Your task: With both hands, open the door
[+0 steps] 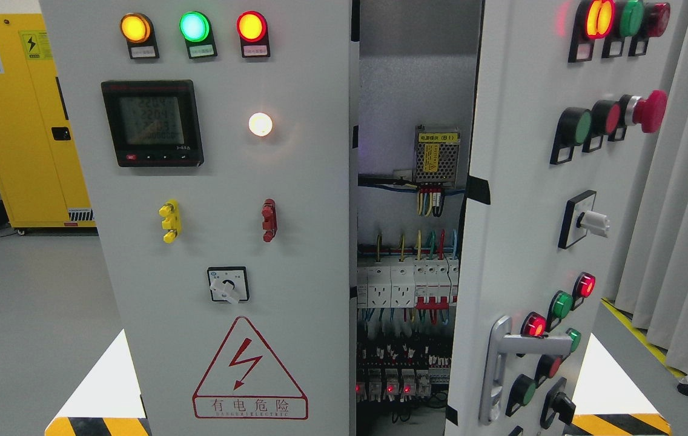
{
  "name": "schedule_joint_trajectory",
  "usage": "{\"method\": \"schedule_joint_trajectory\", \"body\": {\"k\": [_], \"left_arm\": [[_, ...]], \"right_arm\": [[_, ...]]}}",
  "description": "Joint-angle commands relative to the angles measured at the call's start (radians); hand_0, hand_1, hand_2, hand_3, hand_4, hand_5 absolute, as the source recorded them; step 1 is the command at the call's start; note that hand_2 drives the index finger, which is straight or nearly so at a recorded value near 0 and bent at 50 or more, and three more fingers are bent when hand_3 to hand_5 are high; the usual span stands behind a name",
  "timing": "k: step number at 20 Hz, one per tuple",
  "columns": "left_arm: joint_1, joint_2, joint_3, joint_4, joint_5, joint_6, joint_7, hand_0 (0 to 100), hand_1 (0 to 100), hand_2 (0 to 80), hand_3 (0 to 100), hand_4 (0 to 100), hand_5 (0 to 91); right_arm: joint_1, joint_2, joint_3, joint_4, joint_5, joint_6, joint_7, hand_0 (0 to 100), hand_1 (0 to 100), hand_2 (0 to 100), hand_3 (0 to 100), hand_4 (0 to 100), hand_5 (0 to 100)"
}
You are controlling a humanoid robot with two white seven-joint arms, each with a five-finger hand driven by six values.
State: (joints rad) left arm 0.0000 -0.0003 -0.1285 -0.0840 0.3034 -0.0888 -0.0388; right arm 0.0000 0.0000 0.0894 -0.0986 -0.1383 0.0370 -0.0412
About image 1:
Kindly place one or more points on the grey cabinet door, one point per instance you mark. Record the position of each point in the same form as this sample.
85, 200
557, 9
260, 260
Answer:
300, 281
545, 129

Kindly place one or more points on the red indicator lamp left door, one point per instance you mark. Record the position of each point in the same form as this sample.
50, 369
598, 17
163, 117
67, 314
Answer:
252, 28

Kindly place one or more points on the green indicator lamp left door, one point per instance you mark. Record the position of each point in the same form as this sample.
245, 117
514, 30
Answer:
196, 29

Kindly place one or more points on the yellow indicator lamp left door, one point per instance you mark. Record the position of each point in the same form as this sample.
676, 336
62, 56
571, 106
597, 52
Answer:
138, 31

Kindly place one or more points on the white socket breaker row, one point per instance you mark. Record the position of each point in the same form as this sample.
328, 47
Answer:
428, 284

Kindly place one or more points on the metal mesh power supply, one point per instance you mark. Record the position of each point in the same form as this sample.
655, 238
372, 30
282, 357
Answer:
436, 150

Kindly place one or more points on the white glowing indicator lamp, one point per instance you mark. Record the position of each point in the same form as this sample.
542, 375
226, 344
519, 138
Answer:
260, 124

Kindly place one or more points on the lower relay terminal row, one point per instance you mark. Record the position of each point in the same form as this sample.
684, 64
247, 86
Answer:
401, 369

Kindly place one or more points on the red electric danger sticker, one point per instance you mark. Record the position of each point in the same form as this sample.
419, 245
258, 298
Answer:
247, 380

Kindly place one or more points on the black digital power meter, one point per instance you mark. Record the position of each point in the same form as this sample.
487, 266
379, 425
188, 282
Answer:
153, 123

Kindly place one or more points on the red mushroom emergency button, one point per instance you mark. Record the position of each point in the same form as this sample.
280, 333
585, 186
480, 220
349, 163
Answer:
648, 112

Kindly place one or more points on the yellow safety cabinet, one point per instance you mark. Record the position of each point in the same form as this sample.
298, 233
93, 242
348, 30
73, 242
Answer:
41, 180

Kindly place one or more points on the red terminal post block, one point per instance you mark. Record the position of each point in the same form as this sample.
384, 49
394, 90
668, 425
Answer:
269, 213

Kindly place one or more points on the yellow terminal post block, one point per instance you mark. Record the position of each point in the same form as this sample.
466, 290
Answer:
171, 223

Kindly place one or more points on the silver door handle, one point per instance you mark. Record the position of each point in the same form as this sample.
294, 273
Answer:
502, 343

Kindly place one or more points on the white rotary switch right door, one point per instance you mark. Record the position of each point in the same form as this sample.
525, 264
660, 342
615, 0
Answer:
579, 219

